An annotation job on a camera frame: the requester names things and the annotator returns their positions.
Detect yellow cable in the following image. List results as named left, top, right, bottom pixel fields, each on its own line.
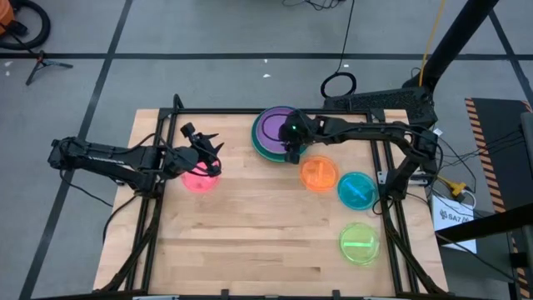
left=418, top=0, right=447, bottom=88

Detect yellow plug connector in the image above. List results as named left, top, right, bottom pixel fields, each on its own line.
left=436, top=174, right=468, bottom=198

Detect black crossbeam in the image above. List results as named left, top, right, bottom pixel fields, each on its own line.
left=435, top=202, right=533, bottom=246

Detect black cable bundle on floor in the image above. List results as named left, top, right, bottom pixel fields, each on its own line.
left=281, top=0, right=347, bottom=12

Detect black mat with orange stripes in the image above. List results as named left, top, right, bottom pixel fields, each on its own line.
left=465, top=97, right=533, bottom=300

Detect pink translucent small plate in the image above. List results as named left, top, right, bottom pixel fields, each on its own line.
left=182, top=160, right=221, bottom=194

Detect black tripod stand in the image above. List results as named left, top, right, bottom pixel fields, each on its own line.
left=24, top=49, right=74, bottom=87

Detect black vacuum hose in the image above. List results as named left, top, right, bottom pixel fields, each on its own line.
left=0, top=0, right=52, bottom=52

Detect orange vacuum body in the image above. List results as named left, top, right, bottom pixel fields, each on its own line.
left=0, top=0, right=16, bottom=37

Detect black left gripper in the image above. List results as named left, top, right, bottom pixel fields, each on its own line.
left=163, top=122, right=226, bottom=178

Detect black aluminium table frame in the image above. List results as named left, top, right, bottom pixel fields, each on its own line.
left=99, top=93, right=449, bottom=299

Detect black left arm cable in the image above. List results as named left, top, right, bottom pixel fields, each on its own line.
left=57, top=168, right=141, bottom=245

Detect black perforated control box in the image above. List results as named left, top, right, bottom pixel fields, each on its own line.
left=323, top=86, right=438, bottom=128

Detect white paper sign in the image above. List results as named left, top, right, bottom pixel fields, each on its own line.
left=431, top=194, right=478, bottom=254

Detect yellow-green translucent small plate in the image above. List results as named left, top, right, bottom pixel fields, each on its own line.
left=338, top=222, right=381, bottom=267

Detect black cables over mat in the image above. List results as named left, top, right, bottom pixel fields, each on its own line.
left=441, top=127, right=526, bottom=168

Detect large dark teal plate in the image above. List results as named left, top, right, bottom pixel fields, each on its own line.
left=251, top=106, right=310, bottom=164

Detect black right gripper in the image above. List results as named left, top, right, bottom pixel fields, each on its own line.
left=279, top=109, right=324, bottom=164

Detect orange translucent small plate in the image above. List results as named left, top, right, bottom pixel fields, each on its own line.
left=299, top=156, right=340, bottom=193

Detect black slanted pole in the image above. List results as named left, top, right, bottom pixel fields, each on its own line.
left=406, top=0, right=499, bottom=91

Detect long black floor cable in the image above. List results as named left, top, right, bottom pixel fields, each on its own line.
left=319, top=0, right=358, bottom=100

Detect large light green plate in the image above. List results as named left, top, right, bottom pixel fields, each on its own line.
left=250, top=106, right=313, bottom=163

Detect purple plastic plate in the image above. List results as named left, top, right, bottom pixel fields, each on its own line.
left=255, top=107, right=307, bottom=156

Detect cyan translucent small plate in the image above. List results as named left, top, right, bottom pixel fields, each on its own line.
left=336, top=171, right=379, bottom=212

